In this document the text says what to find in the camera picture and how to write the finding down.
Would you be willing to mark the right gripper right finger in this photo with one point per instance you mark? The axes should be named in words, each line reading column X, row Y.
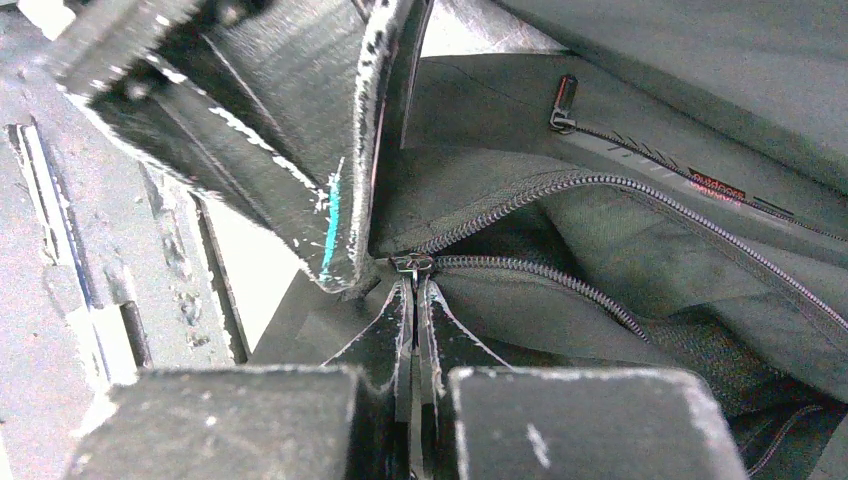
column 484, row 418

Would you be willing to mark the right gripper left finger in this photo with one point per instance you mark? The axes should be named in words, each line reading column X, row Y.
column 345, row 416

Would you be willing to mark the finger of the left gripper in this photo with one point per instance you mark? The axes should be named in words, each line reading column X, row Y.
column 278, row 109

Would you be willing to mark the black hooded jacket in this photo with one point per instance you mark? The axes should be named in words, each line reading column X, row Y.
column 671, row 194

